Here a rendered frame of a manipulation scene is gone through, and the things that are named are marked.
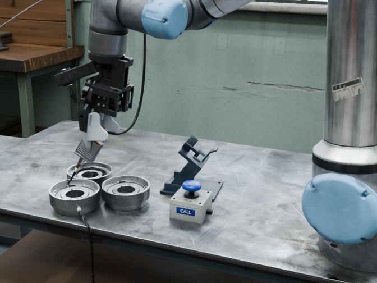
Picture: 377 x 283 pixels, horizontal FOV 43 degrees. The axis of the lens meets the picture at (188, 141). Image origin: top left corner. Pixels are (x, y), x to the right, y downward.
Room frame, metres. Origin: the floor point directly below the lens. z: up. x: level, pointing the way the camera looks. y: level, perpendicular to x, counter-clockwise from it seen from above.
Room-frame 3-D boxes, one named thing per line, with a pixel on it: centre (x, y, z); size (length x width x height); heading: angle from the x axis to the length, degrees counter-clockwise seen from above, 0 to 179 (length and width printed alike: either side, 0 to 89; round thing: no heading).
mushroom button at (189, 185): (0.90, -0.01, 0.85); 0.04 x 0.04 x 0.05
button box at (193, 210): (0.90, -0.01, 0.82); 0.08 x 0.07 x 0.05; 71
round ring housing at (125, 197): (0.95, 0.13, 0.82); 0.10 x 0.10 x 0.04
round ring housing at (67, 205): (0.92, 0.24, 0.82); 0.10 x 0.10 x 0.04
